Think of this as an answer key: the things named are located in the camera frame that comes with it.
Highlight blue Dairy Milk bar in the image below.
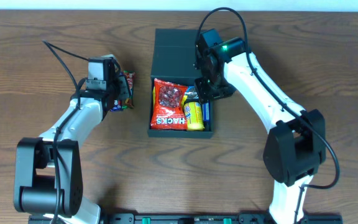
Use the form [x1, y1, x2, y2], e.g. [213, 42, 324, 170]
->
[110, 100, 124, 111]

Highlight KitKat Milo chunky bar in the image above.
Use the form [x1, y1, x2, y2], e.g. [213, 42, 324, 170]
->
[123, 70, 135, 109]

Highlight dark green box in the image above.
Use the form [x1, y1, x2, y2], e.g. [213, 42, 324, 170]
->
[147, 29, 214, 139]

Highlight blue Eclipse mint tin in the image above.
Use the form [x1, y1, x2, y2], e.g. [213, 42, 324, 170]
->
[202, 101, 210, 131]

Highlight yellow candy roll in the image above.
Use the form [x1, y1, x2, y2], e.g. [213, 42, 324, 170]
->
[183, 101, 204, 131]

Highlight red Hacks candy bag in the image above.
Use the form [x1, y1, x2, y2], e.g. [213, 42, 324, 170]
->
[150, 79, 188, 130]

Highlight blue Oreo cookie pack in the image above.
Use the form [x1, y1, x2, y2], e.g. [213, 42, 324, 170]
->
[183, 86, 199, 101]

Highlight yellow snack bag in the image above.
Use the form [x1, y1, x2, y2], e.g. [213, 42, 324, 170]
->
[152, 87, 155, 107]

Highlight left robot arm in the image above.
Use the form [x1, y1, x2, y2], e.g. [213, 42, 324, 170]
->
[13, 54, 130, 223]

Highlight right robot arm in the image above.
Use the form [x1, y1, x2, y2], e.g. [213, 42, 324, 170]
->
[195, 29, 326, 223]

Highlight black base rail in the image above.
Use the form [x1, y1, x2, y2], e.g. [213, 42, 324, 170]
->
[28, 212, 344, 224]

